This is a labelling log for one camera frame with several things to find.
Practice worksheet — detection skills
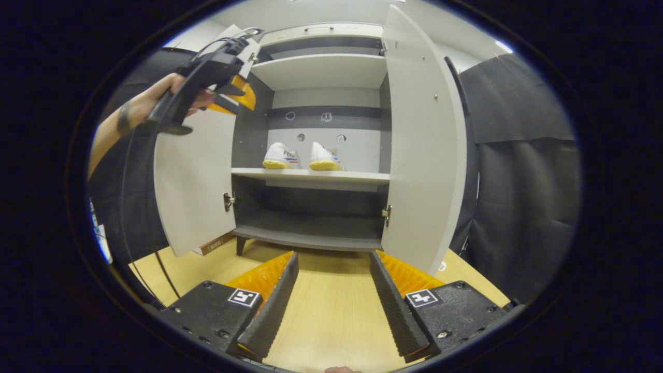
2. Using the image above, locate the black cable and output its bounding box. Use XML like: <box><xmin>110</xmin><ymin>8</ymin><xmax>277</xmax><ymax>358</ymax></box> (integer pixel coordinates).
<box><xmin>119</xmin><ymin>124</ymin><xmax>158</xmax><ymax>307</ymax></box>
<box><xmin>154</xmin><ymin>252</ymin><xmax>180</xmax><ymax>299</ymax></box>

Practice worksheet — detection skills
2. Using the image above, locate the white grey shoe cabinet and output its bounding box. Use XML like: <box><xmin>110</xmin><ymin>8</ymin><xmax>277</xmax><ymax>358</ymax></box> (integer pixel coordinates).
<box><xmin>154</xmin><ymin>4</ymin><xmax>468</xmax><ymax>277</ymax></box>

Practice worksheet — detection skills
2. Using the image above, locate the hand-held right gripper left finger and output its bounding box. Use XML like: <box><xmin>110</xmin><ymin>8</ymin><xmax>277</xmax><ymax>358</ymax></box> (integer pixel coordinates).
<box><xmin>162</xmin><ymin>252</ymin><xmax>299</xmax><ymax>362</ymax></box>

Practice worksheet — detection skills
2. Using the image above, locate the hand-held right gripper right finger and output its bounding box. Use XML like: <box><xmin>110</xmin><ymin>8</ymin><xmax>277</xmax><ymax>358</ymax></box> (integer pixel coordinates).
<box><xmin>369</xmin><ymin>251</ymin><xmax>511</xmax><ymax>363</ymax></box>

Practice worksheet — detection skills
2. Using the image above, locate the white cabinet shelf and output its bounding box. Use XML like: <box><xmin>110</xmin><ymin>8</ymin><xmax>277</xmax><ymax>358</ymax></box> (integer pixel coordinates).
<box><xmin>250</xmin><ymin>53</ymin><xmax>388</xmax><ymax>92</ymax></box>
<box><xmin>231</xmin><ymin>167</ymin><xmax>391</xmax><ymax>193</ymax></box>

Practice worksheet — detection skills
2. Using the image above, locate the black wristband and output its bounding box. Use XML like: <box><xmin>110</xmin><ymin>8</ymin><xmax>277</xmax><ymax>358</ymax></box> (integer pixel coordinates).
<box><xmin>116</xmin><ymin>101</ymin><xmax>133</xmax><ymax>136</ymax></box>

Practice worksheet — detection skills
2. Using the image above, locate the white shoe cabinet door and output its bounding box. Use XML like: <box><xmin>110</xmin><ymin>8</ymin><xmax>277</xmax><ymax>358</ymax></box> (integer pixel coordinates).
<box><xmin>154</xmin><ymin>24</ymin><xmax>262</xmax><ymax>258</ymax></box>
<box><xmin>381</xmin><ymin>4</ymin><xmax>468</xmax><ymax>277</ymax></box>

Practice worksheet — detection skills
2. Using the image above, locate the grey cabinet shelf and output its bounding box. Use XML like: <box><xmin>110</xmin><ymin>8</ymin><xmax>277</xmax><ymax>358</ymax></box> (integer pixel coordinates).
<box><xmin>232</xmin><ymin>212</ymin><xmax>384</xmax><ymax>253</ymax></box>

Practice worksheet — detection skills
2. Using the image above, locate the black backdrop cloth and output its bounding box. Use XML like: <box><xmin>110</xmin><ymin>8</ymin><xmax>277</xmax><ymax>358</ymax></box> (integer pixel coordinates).
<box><xmin>88</xmin><ymin>48</ymin><xmax>582</xmax><ymax>304</ymax></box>

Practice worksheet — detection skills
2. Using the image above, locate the white canvas shoe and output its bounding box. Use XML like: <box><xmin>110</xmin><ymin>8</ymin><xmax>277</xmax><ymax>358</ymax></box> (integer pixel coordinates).
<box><xmin>263</xmin><ymin>142</ymin><xmax>302</xmax><ymax>170</ymax></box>
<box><xmin>309</xmin><ymin>141</ymin><xmax>345</xmax><ymax>171</ymax></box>

